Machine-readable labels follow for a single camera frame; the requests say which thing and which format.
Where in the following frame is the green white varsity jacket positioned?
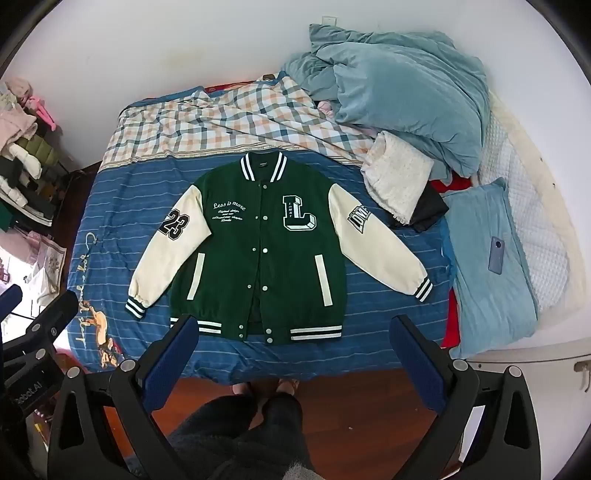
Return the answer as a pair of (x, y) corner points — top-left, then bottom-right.
(125, 151), (433, 345)

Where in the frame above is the blue smartphone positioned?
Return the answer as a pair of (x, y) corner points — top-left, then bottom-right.
(488, 236), (505, 275)

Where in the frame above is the person in black pants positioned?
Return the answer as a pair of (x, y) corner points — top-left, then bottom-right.
(168, 378), (321, 479)

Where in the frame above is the pile of folded clothes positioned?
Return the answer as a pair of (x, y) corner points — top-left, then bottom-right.
(1, 78), (60, 227)

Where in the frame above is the black garment on bed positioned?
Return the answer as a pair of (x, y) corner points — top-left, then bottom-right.
(389, 184), (449, 233)

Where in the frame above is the white quilted mattress pad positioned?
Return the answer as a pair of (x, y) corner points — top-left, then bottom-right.
(473, 94), (587, 329)

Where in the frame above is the light blue pillow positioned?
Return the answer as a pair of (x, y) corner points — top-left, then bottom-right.
(444, 178), (538, 359)

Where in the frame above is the plaid checkered blanket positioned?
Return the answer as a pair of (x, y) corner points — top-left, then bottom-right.
(100, 74), (374, 170)

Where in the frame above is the light blue duvet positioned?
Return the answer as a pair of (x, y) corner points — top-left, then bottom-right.
(283, 24), (491, 178)

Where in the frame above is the white folded cloth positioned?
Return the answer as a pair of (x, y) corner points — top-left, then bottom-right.
(361, 131), (434, 225)

